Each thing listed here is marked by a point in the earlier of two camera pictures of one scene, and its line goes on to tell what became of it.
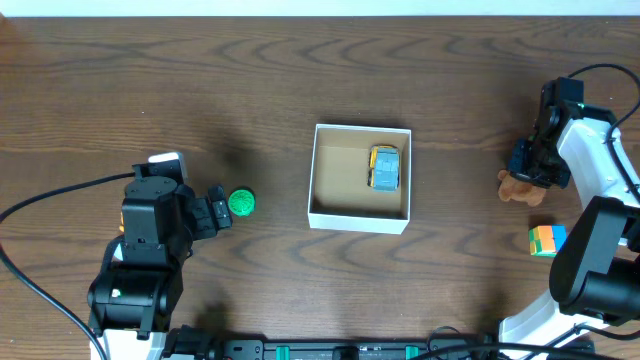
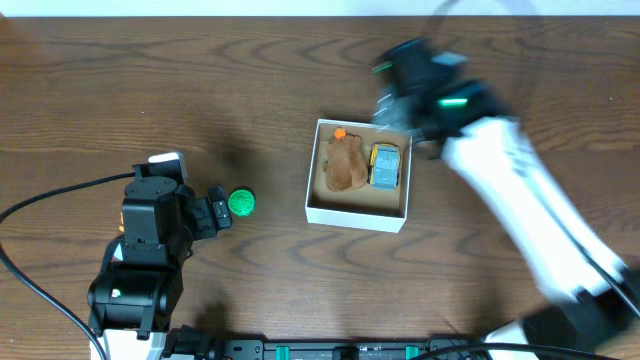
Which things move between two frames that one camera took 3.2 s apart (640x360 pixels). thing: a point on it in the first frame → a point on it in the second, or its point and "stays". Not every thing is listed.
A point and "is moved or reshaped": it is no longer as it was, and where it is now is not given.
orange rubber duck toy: [121, 227] stays
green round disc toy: [241, 202] stays
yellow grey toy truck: [384, 168] stays
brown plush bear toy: [512, 188] is moved or reshaped
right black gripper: [525, 163] → [391, 107]
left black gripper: [209, 214] stays
